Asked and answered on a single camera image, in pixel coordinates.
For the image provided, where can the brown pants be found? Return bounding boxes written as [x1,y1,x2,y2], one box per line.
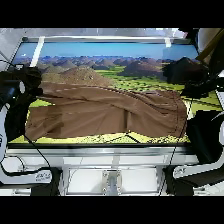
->
[24,74,190,141]

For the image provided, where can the silver frame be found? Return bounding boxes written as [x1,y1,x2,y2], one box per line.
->
[0,34,224,197]

